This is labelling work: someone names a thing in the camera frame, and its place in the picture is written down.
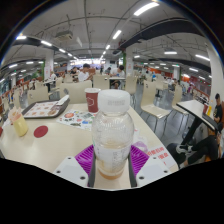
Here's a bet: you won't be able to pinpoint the person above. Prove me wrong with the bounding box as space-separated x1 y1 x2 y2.
109 64 126 89
77 63 94 83
166 93 224 168

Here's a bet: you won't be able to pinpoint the colourful printed flyer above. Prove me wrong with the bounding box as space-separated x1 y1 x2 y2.
56 109 98 132

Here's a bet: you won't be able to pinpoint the white napkin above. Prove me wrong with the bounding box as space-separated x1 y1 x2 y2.
54 94 70 106

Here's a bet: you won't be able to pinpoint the beige plastic chair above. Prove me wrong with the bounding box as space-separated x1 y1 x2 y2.
139 80 171 133
123 75 138 96
59 79 93 104
92 74 110 90
27 85 50 106

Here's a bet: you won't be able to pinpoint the crumpled clear plastic wrapper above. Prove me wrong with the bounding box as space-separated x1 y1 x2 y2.
132 128 149 154

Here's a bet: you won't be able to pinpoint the neighbouring beige table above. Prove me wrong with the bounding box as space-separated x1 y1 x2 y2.
176 99 219 144

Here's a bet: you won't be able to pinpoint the flat round red coaster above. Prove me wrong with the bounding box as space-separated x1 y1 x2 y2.
33 124 49 139

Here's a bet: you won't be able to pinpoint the red paper cup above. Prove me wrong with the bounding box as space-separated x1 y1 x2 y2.
84 87 102 114

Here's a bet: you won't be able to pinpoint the yellow cup with pink inside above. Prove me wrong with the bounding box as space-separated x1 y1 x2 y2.
9 108 29 138

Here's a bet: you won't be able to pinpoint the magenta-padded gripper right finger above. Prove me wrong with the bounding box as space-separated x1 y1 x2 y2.
128 145 173 188

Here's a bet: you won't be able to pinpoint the ceiling air conditioner unit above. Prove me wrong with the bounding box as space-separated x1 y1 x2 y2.
54 30 74 42

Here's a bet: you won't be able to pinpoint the dark tray with printed liner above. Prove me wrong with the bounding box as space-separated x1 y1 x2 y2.
21 97 71 120

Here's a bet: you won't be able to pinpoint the clear plastic drink bottle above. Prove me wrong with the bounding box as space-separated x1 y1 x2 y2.
90 88 135 181

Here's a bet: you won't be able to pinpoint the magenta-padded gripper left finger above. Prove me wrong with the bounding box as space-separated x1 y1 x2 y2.
53 144 98 188

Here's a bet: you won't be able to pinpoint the ceiling strip lights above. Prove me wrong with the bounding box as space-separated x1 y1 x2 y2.
0 1 213 84

